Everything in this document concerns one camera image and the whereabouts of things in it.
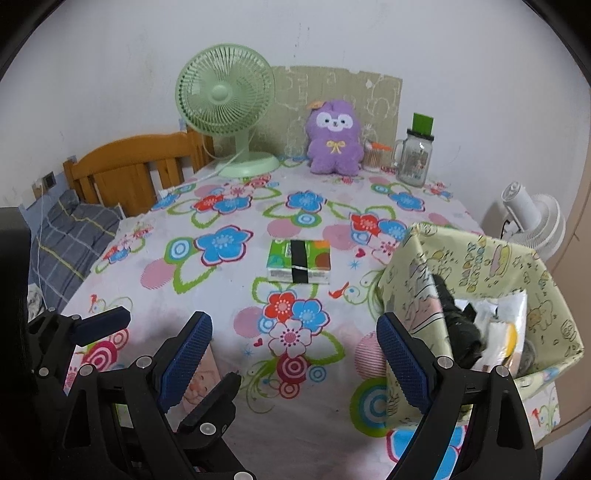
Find yellow tissue pack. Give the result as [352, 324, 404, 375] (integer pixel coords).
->
[455, 290, 527, 376]

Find small toothpick jar orange lid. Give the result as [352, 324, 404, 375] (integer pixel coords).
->
[362, 141, 394, 172]

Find white standing fan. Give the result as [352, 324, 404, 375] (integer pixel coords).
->
[501, 181, 566, 261]

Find green patterned board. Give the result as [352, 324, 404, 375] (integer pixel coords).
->
[214, 65, 404, 172]

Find yellow cartoon fabric storage box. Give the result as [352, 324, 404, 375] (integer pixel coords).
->
[375, 221, 587, 430]

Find white fan power cable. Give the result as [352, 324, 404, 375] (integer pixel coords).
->
[156, 133, 242, 199]

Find glass mason jar green lid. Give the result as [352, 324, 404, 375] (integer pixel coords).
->
[394, 113, 435, 188]

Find green desk fan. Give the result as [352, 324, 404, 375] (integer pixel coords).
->
[175, 44, 280, 179]

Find grey plaid pillow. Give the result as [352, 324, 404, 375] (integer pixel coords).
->
[29, 189, 123, 312]

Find black plastic bag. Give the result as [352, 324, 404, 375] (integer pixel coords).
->
[432, 274, 484, 369]

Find purple plush toy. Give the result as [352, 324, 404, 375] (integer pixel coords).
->
[305, 100, 365, 177]

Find pink wet wipes pack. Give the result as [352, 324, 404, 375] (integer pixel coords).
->
[181, 346, 221, 413]

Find wooden bed headboard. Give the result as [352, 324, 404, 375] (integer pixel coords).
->
[63, 128, 214, 216]

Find green tissue pack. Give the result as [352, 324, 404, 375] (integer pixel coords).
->
[266, 239, 332, 284]

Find floral tablecloth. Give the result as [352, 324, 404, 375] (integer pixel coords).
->
[66, 160, 481, 479]

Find beige door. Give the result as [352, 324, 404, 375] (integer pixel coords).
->
[540, 163, 590, 447]

